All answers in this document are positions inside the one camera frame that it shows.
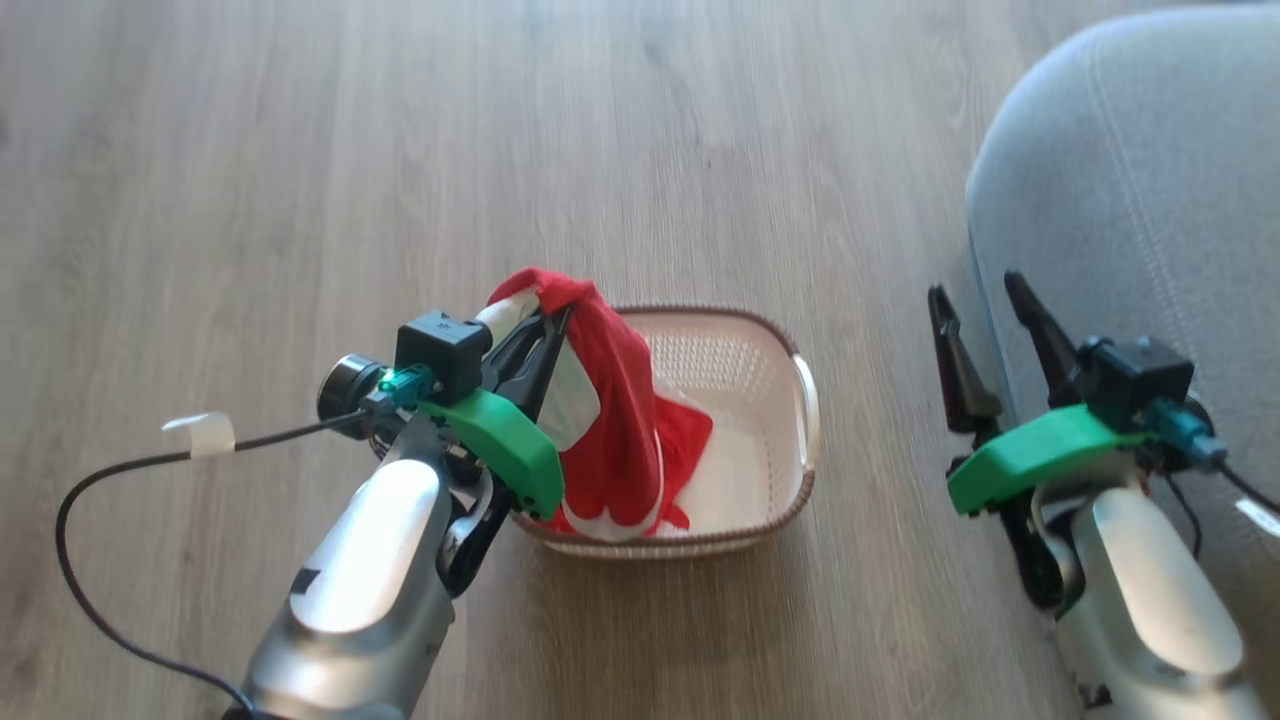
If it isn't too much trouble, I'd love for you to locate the red and white garment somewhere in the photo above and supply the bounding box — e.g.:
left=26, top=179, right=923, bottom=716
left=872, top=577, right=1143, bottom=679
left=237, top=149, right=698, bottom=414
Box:
left=487, top=266, right=715, bottom=542

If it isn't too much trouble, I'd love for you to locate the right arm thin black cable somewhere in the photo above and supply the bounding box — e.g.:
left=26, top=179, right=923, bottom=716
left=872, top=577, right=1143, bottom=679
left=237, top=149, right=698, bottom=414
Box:
left=1146, top=398, right=1280, bottom=561

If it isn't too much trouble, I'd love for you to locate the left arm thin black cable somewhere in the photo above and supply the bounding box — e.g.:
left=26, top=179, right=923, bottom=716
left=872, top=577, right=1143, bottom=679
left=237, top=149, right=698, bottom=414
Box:
left=55, top=366, right=437, bottom=717

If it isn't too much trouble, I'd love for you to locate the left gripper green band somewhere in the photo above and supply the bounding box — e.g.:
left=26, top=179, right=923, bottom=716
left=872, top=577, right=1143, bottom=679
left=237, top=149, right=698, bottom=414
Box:
left=418, top=306, right=574, bottom=522

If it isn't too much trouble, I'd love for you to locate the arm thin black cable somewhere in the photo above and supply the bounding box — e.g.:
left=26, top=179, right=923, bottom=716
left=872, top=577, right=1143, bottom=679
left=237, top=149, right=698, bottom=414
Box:
left=1146, top=398, right=1280, bottom=561
left=55, top=366, right=437, bottom=717

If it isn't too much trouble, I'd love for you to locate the grey fabric sofa seat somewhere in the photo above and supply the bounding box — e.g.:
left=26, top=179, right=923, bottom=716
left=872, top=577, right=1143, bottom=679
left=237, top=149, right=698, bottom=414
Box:
left=964, top=2, right=1280, bottom=720

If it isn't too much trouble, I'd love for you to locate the white tape tag on cable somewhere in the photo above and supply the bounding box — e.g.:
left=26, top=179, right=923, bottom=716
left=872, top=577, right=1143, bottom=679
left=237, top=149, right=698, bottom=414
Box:
left=1234, top=497, right=1280, bottom=539
left=162, top=412, right=237, bottom=460

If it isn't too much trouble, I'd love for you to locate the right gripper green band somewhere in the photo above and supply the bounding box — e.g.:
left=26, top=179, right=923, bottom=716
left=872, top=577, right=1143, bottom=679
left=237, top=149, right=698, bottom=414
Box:
left=927, top=270, right=1153, bottom=518

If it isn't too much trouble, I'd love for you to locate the cream plastic laundry basket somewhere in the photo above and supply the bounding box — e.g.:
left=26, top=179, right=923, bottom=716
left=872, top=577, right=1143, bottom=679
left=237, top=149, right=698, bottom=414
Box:
left=510, top=305, right=824, bottom=559

